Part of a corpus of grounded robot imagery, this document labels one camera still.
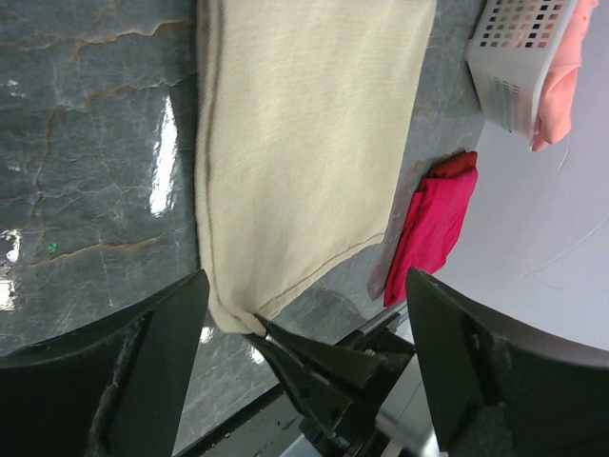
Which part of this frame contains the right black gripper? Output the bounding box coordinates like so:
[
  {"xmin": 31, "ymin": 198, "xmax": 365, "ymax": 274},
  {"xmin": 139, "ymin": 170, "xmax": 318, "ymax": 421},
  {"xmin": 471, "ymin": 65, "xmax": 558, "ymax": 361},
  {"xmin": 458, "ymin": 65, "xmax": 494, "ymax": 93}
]
[{"xmin": 246, "ymin": 314, "xmax": 415, "ymax": 456}]

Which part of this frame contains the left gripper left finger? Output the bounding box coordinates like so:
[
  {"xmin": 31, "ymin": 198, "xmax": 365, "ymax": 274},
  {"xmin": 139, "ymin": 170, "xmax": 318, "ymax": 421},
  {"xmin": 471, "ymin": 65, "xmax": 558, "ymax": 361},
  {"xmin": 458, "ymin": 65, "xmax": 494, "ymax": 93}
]
[{"xmin": 1, "ymin": 271, "xmax": 209, "ymax": 456}]

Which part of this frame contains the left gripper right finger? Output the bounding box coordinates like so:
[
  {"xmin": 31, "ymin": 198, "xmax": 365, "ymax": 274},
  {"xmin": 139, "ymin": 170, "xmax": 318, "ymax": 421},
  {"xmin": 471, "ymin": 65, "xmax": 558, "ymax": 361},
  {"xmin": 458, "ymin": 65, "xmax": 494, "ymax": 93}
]
[{"xmin": 406, "ymin": 268, "xmax": 608, "ymax": 456}]

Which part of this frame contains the beige cloth napkin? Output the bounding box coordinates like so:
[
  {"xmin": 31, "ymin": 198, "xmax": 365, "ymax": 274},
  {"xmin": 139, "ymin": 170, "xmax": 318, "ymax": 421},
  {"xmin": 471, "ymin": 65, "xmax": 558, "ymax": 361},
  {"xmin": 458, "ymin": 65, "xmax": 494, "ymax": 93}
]
[{"xmin": 194, "ymin": 1, "xmax": 436, "ymax": 334}]

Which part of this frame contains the red cloth napkin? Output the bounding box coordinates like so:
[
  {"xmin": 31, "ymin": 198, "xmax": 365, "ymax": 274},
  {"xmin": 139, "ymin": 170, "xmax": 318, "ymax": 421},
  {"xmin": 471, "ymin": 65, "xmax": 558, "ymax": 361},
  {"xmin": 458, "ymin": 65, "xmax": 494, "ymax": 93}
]
[{"xmin": 383, "ymin": 150, "xmax": 479, "ymax": 308}]

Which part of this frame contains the salmon pink cloth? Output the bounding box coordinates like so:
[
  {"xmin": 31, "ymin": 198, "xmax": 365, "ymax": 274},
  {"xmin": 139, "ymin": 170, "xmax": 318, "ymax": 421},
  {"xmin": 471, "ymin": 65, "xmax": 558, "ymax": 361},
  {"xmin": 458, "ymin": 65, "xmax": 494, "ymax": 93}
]
[{"xmin": 532, "ymin": 0, "xmax": 599, "ymax": 152}]

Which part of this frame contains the white plastic basket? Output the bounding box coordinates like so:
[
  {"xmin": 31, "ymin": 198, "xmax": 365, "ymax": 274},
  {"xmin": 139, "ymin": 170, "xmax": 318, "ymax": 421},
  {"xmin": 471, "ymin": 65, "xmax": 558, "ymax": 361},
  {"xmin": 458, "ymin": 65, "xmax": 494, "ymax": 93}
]
[{"xmin": 465, "ymin": 0, "xmax": 577, "ymax": 141}]

